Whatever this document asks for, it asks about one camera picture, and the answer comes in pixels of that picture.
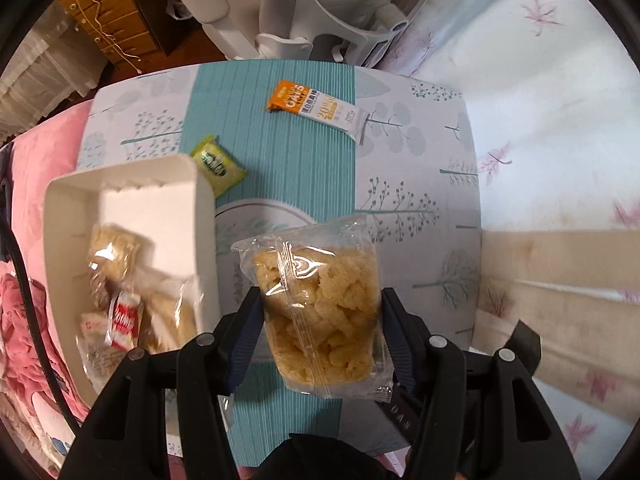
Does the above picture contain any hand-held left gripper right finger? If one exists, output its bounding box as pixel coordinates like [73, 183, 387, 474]
[381, 287, 583, 480]

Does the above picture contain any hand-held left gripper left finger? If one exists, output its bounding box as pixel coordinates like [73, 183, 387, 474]
[59, 287, 266, 480]

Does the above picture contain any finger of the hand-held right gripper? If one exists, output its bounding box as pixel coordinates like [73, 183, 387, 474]
[502, 319, 543, 376]

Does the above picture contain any clear rice crisps packet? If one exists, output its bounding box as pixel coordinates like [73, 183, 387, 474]
[231, 213, 396, 401]

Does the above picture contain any red and white snack packet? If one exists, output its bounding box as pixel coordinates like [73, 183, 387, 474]
[104, 289, 146, 352]

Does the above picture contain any clear pale crisp block packet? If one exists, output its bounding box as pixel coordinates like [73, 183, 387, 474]
[87, 225, 156, 286]

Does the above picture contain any white plastic basket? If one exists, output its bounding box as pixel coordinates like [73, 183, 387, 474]
[42, 154, 221, 406]

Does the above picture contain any large clear yellow snack packet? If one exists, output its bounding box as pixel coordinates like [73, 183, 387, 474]
[137, 275, 201, 353]

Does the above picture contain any beige cracker packet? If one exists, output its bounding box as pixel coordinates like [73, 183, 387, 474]
[75, 310, 121, 391]

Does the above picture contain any green candy packet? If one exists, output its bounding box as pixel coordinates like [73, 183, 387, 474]
[191, 135, 248, 197]

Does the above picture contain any white floral bed sheet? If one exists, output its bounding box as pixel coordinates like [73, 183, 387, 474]
[380, 0, 640, 441]

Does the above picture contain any pink crumpled cloth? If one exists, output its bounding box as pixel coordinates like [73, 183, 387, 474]
[0, 275, 51, 391]

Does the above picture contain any orange and white snack bar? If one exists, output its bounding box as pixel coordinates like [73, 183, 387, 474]
[265, 79, 371, 146]

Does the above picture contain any pink blanket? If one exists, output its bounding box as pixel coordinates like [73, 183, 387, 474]
[0, 105, 101, 461]

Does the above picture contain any cream lace cover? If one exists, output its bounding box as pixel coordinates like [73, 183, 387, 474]
[0, 10, 96, 136]

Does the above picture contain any white office chair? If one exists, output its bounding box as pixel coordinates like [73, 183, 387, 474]
[166, 0, 431, 68]

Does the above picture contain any wooden desk with drawers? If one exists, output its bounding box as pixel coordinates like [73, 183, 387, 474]
[57, 0, 201, 66]

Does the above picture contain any black cable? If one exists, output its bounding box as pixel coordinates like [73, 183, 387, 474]
[0, 225, 81, 431]

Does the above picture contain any thin white cord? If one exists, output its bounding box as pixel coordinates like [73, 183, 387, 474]
[72, 0, 143, 73]

